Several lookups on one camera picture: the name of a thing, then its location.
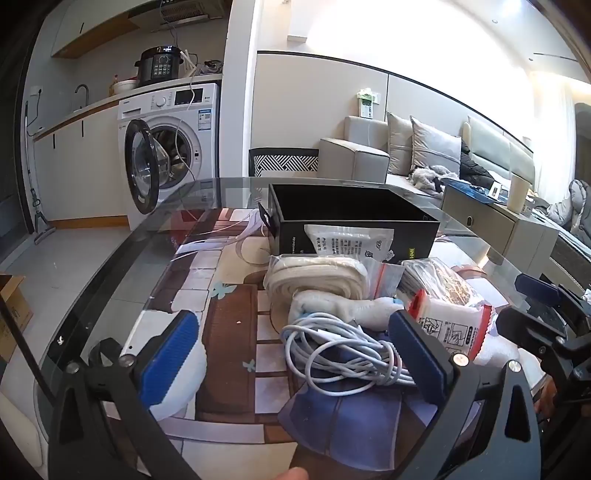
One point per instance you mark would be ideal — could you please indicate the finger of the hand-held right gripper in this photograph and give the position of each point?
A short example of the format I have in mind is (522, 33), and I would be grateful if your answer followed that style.
(540, 288)
(526, 323)

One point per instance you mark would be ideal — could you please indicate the grey puffy jacket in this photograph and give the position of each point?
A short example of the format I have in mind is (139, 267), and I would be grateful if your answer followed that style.
(575, 203)

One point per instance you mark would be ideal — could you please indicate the brown cardboard box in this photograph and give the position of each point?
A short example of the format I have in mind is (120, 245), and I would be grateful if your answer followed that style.
(14, 314)

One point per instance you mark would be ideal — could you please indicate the white packet with red edges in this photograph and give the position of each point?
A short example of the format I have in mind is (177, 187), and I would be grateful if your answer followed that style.
(452, 330)

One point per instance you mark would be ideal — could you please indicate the black jacket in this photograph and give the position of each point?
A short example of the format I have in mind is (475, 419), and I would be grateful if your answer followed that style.
(478, 168)

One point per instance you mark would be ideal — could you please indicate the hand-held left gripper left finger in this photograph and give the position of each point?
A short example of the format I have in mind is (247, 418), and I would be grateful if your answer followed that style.
(168, 360)

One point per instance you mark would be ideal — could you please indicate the white kitchen counter cabinet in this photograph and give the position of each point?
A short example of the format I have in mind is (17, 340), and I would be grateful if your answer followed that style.
(78, 175)

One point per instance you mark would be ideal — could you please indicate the black pressure cooker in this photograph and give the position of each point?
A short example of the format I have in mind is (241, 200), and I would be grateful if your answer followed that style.
(159, 64)

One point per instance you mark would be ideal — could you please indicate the black cardboard box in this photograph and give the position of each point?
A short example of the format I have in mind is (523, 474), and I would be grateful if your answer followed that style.
(351, 203)

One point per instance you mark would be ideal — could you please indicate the beige side cabinet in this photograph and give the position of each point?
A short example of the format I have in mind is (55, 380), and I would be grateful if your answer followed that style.
(498, 230)

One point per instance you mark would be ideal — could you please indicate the wall socket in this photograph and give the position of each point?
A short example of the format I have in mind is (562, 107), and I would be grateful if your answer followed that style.
(38, 92)

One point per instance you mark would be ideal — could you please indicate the printed mat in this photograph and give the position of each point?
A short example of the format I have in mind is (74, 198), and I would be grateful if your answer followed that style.
(240, 350)

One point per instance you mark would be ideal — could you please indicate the wall remote control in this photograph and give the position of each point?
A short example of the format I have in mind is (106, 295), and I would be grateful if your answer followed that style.
(368, 104)

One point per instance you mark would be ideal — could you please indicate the beige sofa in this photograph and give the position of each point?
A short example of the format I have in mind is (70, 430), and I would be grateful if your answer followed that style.
(355, 157)

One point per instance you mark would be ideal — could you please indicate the grey furry item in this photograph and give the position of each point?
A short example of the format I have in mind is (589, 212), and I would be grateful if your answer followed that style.
(429, 177)

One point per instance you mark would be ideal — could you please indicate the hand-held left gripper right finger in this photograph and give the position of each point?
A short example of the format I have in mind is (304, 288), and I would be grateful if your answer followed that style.
(415, 355)

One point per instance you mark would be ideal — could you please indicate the range hood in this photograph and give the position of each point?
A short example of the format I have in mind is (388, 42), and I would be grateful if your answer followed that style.
(184, 9)

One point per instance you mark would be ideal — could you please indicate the grey striped cloth in bag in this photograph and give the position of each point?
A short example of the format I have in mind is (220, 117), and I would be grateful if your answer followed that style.
(438, 281)

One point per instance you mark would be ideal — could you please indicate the blue flat item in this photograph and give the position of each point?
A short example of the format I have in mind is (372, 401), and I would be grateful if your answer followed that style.
(466, 189)

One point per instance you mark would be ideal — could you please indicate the cream cylinder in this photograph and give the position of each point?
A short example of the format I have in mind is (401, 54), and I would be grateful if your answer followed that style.
(518, 194)

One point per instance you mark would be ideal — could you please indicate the white fabric bundle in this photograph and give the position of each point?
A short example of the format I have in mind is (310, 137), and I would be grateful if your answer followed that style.
(337, 307)

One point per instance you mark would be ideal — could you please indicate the white wall cabinet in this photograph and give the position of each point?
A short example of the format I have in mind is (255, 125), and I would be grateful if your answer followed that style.
(92, 27)

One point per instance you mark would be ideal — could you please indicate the wide grey cushion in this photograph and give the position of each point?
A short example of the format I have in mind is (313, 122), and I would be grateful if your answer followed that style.
(434, 145)

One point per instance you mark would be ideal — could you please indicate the kitchen faucet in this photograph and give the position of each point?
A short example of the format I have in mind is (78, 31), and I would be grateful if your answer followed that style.
(82, 94)

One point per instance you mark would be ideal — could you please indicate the floor mop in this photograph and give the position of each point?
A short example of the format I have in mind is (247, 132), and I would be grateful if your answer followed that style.
(33, 184)

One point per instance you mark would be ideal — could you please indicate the white bowl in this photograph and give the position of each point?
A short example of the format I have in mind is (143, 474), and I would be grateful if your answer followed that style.
(124, 86)

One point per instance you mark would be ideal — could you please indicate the black patterned chair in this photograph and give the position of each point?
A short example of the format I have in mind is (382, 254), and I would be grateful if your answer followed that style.
(284, 162)

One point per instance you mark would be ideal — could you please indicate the white washing machine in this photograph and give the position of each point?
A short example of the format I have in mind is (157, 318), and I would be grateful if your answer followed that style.
(198, 129)

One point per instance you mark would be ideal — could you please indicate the white printed packet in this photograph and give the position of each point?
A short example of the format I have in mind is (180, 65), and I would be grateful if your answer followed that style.
(351, 242)

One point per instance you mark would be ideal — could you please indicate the narrow grey cushion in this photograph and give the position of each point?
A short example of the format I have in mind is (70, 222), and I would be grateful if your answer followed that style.
(398, 143)

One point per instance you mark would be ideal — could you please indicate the person's left hand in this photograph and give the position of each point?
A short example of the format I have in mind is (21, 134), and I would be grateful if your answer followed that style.
(288, 474)

